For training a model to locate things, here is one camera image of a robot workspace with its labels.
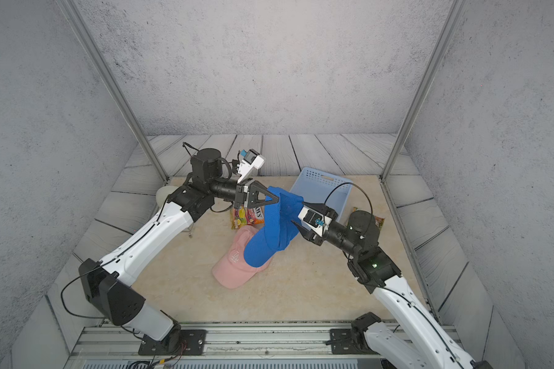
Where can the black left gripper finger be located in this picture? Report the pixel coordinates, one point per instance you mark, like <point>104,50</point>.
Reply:
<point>257,191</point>
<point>255,202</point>

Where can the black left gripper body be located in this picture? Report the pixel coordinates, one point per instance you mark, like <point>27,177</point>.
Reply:
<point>239,199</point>

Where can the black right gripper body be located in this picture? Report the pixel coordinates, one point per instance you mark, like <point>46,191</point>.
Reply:
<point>317,241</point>

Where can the blue baseball cap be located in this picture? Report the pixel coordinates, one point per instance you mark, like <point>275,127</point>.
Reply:
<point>279,229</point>

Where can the pink baseball cap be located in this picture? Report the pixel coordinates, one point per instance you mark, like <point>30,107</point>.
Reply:
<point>232,271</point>

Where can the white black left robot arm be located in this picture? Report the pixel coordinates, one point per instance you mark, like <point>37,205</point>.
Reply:
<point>107,283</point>

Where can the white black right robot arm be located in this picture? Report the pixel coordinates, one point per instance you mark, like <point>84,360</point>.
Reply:
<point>430,345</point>

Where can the Fox's fruit candy bag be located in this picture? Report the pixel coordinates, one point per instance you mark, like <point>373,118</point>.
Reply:
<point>246,216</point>

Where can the light blue plastic basket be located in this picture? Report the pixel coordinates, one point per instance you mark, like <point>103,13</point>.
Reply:
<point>316,186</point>

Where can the green corn chips bag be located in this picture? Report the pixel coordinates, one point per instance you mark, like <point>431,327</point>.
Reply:
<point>379,220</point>

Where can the white plate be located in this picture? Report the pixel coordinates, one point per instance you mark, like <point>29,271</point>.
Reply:
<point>163,193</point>

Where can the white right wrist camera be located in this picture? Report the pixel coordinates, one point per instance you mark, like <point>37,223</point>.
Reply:
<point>317,214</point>

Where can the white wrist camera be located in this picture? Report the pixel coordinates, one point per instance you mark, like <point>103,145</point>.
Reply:
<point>250,161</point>
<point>317,214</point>

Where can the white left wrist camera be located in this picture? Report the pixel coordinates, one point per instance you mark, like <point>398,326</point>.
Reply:
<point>250,161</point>

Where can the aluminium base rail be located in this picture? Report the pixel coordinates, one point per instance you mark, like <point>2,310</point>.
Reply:
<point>223,345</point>

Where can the aluminium left corner post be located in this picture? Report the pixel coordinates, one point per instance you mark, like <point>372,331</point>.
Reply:
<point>82,33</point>

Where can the aluminium corner post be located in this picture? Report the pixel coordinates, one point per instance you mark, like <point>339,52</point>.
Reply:
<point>435,60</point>
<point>82,33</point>

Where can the aluminium right corner post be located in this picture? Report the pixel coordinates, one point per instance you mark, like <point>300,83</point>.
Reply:
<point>435,60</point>

